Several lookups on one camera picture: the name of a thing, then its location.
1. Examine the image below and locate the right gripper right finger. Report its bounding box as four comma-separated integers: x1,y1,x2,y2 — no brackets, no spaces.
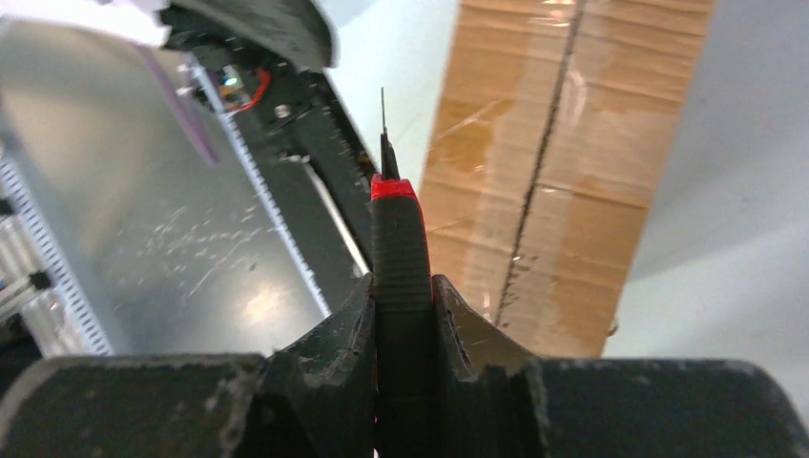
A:
432,275,808,457

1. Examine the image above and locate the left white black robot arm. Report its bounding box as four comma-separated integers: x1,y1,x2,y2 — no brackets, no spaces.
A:
1,1,335,73

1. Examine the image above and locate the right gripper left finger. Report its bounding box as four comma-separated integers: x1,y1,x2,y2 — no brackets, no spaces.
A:
1,277,375,457

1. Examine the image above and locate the red black utility knife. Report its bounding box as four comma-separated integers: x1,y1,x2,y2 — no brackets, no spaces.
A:
368,87,437,458

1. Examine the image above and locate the left small circuit board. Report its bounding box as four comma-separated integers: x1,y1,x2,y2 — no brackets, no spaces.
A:
214,65,272,114

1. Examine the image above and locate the brown cardboard express box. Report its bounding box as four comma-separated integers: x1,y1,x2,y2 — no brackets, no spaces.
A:
420,0,715,358

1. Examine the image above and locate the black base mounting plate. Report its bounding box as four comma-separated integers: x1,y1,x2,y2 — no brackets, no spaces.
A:
192,46,374,309

